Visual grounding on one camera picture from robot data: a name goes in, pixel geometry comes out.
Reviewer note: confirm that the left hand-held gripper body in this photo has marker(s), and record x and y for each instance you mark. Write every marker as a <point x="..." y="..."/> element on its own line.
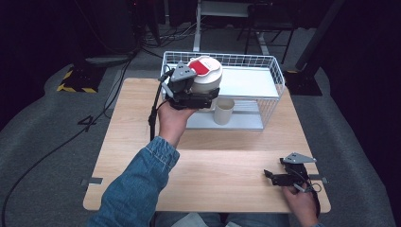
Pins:
<point x="183" y="94"/>

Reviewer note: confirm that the black yellow striped stand base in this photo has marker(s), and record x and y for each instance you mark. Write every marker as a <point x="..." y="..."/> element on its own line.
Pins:
<point x="80" y="82"/>

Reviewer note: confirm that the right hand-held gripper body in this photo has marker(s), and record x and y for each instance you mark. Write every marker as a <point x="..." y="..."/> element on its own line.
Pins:
<point x="296" y="175"/>

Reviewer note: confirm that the black metal stand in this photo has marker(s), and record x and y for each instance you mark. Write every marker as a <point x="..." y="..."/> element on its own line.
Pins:
<point x="307" y="69"/>

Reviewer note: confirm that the grey table bracket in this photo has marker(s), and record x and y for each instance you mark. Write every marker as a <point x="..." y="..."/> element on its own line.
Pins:
<point x="321" y="178"/>
<point x="94" y="181"/>

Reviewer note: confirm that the black chair base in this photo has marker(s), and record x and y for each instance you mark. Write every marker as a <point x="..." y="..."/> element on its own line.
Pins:
<point x="268" y="30"/>

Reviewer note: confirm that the person's left hand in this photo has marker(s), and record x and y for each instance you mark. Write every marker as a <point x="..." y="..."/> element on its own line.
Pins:
<point x="171" y="123"/>

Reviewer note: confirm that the white tub with red label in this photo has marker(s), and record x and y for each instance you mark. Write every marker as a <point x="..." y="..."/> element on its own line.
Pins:
<point x="208" y="80"/>

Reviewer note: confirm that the person's right hand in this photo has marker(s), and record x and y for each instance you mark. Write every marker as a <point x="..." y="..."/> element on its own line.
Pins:
<point x="301" y="205"/>

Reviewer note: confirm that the white desk frame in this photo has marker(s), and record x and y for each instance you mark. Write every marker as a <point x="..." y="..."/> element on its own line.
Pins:
<point x="197" y="28"/>

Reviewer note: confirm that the beige cup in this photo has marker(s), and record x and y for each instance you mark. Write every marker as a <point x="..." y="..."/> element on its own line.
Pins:
<point x="223" y="113"/>

